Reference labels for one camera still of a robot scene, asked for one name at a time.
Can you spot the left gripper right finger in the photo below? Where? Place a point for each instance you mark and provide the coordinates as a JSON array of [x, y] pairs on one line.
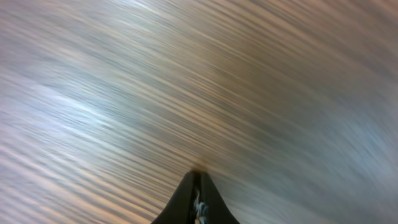
[[216, 210]]

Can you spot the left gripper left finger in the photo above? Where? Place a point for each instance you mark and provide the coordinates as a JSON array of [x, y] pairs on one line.
[[179, 208]]

